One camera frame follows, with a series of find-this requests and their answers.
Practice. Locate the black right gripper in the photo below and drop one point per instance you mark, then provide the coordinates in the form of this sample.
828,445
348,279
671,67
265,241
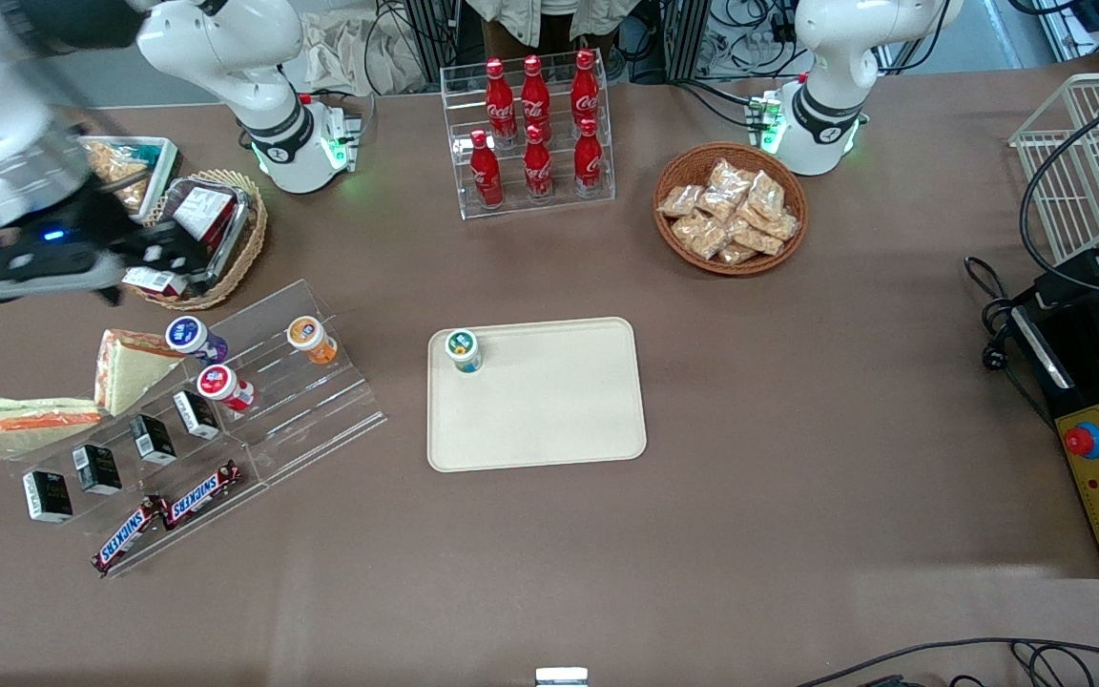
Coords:
109,221

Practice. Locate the green gum bottle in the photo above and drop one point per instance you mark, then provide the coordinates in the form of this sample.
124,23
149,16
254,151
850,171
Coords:
463,348

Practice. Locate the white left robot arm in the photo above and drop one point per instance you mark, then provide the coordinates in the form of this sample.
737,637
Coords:
836,57

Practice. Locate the purple gum bottle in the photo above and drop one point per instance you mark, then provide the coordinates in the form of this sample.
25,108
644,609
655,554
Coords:
187,334

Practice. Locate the white rectangular snack tray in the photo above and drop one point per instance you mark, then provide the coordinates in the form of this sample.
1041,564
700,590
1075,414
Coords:
166,176

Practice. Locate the red gum bottle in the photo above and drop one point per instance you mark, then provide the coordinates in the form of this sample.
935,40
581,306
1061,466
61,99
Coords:
216,382

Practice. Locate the orange gum bottle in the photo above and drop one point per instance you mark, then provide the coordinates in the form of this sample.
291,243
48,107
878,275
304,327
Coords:
305,333

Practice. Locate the beige plastic tray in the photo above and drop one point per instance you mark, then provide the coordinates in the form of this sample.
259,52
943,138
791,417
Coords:
549,410

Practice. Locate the red white snack box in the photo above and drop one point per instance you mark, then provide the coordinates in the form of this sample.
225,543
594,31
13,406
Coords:
206,210

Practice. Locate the oval wicker basket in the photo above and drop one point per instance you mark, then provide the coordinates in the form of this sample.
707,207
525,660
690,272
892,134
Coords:
254,243

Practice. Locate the clear bag rice crisps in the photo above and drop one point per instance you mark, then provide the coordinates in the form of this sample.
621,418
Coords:
130,186
101,157

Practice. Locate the teal snack packet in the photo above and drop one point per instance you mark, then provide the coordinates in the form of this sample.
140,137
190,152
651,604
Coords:
141,149

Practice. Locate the wrapped ham sandwich wedge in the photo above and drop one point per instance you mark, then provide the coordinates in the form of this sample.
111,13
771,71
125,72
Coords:
130,372

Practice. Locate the small black carton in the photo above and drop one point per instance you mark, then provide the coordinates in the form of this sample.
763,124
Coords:
196,414
153,440
48,497
97,469

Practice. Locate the clear acrylic stepped display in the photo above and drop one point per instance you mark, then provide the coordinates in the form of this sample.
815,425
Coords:
321,410

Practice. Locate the wrapped carrot cucumber sandwich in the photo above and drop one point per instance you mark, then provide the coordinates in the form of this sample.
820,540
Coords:
30,429

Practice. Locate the snickers chocolate bar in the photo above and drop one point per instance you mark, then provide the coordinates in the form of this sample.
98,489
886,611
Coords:
128,534
203,494

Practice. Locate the crumpled white plastic bag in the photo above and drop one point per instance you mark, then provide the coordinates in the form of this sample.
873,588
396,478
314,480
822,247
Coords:
335,52

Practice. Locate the red cola bottle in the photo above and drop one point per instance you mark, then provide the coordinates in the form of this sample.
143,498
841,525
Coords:
535,100
585,93
486,176
588,164
500,105
537,172

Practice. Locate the clear acrylic bottle rack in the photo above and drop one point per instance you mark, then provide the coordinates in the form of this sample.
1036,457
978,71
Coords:
549,205

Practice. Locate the person in beige jacket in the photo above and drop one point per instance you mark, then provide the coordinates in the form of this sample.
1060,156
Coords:
511,14

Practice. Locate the clear bag brown crackers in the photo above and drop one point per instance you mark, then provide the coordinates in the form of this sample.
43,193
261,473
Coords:
736,253
767,234
700,234
729,181
766,194
680,200

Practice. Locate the round wicker basket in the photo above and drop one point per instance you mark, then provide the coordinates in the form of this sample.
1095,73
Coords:
678,162

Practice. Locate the silver metal bar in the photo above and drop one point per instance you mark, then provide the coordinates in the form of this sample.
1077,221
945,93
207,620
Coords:
1041,347

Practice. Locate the red emergency stop button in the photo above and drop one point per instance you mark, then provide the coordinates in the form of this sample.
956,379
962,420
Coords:
1080,440

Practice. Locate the black yellow control box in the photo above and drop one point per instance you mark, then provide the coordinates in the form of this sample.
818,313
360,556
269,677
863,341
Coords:
1093,382

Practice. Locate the aluminium frame post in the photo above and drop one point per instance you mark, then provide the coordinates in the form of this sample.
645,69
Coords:
430,33
688,33

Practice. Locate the silver metal bracket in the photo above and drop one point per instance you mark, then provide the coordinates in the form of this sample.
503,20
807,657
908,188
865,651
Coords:
561,676

